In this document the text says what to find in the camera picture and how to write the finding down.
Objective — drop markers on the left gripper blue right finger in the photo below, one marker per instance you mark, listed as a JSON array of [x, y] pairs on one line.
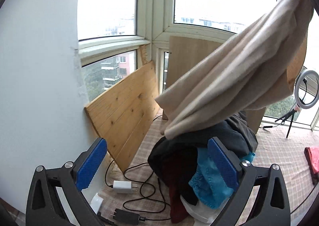
[[271, 206]]

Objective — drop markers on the beige knit sweater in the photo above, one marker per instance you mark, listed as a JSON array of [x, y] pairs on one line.
[[250, 71]]

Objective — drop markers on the black garment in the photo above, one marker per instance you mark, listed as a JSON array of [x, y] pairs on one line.
[[175, 161]]

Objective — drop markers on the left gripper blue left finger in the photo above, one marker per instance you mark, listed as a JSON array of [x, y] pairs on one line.
[[44, 206]]

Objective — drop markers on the black power adapter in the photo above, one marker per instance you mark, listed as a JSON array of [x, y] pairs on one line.
[[127, 217]]

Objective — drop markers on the white power strip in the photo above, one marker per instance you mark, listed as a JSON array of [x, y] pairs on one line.
[[96, 203]]

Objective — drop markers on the white power adapter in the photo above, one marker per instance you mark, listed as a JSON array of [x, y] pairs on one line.
[[124, 187]]

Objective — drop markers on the white garment under pile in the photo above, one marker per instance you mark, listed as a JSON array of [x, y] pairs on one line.
[[202, 214]]

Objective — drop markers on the dark red garment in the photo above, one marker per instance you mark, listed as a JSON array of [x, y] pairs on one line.
[[177, 210]]

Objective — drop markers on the blue garment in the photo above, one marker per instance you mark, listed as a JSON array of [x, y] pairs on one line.
[[207, 183]]

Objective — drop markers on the pine wood board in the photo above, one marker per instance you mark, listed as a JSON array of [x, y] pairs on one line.
[[123, 114]]

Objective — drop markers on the light brown wood panel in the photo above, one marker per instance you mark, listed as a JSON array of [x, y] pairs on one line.
[[185, 53]]

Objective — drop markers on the ring light on tripod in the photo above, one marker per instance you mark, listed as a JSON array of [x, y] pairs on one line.
[[299, 109]]

